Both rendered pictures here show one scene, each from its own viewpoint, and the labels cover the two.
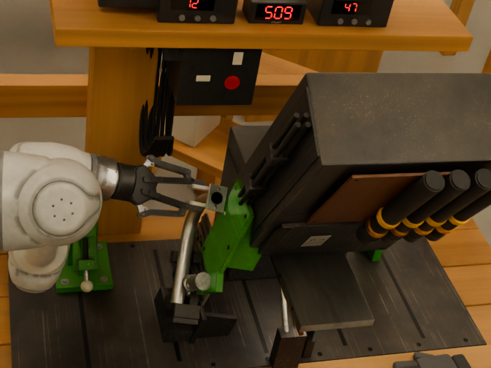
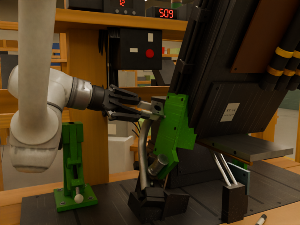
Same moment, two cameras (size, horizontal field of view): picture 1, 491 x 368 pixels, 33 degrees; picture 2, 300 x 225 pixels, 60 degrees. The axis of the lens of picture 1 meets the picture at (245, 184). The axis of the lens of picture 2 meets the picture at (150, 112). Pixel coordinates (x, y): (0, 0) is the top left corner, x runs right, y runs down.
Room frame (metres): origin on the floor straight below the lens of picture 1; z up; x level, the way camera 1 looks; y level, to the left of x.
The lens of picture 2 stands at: (0.52, 0.13, 1.33)
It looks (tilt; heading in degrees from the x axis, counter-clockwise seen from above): 8 degrees down; 357
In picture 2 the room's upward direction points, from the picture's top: straight up
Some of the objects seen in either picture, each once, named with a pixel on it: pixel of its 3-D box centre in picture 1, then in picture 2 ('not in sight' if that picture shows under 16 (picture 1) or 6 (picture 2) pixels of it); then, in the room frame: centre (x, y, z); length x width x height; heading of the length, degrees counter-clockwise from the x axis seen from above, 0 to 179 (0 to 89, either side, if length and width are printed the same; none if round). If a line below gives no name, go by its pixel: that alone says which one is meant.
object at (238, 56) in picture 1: (213, 61); (136, 50); (1.56, 0.12, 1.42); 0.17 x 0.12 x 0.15; 111
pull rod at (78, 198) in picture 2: (86, 277); (77, 192); (1.31, 0.31, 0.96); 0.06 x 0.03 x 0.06; 21
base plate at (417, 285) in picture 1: (246, 298); (185, 195); (1.41, -0.06, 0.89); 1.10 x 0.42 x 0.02; 111
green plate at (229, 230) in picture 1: (240, 232); (178, 125); (1.33, -0.01, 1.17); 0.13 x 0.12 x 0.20; 111
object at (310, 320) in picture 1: (308, 259); (223, 139); (1.35, -0.17, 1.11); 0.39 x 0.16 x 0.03; 21
